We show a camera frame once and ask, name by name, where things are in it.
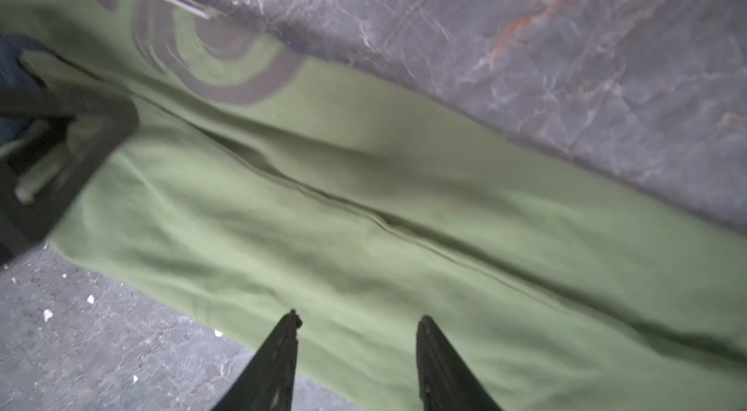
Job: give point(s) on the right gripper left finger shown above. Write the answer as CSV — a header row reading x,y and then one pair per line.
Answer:
x,y
267,382

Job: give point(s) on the green camouflage tank top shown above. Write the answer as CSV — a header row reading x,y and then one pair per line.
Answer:
x,y
259,181

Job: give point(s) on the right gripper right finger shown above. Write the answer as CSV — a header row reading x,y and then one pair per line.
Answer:
x,y
445,381

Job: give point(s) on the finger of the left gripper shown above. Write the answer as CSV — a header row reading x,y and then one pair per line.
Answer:
x,y
70,136

